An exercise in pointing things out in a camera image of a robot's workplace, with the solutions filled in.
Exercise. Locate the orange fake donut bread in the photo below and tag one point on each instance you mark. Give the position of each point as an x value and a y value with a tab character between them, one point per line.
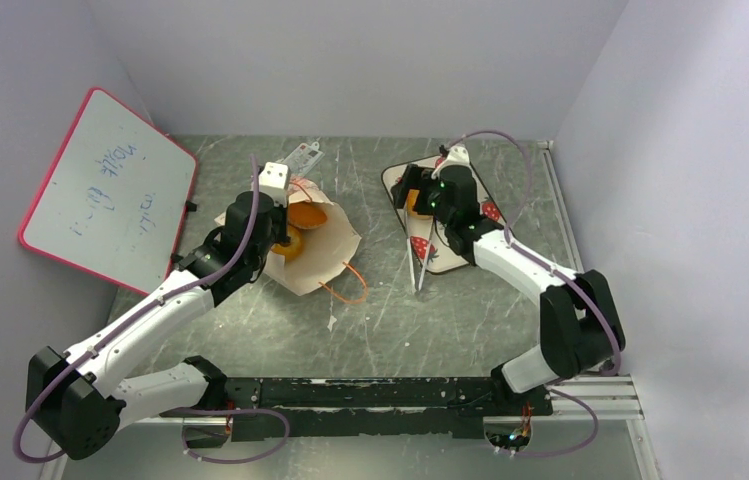
411	205

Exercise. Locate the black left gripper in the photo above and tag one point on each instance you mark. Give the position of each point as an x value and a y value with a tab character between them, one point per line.
282	233

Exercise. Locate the clear plastic package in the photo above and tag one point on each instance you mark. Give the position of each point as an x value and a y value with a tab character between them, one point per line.
303	158

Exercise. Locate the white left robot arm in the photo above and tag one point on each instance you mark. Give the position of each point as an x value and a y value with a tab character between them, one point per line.
76	400

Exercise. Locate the beige paper gift bag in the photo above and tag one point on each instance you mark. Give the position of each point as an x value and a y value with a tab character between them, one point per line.
325	262

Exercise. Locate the strawberry print white tray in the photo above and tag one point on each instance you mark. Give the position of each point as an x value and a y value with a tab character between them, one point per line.
442	260

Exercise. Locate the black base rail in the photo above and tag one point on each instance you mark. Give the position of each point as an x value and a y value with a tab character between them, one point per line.
272	407

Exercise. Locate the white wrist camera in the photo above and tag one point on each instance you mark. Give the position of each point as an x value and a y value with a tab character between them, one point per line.
456	155
273	181

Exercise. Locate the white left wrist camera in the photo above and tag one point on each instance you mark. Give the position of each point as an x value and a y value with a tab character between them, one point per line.
273	181

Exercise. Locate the orange fake bread roll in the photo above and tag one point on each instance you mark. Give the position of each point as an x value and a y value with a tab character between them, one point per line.
293	247

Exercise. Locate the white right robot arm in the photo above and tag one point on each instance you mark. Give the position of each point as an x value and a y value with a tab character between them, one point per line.
579	327

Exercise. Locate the metal food tongs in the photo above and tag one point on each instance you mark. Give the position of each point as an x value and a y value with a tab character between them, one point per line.
418	265

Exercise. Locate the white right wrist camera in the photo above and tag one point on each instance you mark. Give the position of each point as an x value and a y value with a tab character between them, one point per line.
456	155

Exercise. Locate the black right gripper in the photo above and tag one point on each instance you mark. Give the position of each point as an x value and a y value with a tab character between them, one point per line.
410	196

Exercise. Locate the orange fake bread bun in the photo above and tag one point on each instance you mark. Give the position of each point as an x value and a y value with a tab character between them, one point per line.
306	216

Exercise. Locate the pink framed whiteboard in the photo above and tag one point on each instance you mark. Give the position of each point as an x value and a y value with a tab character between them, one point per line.
113	202

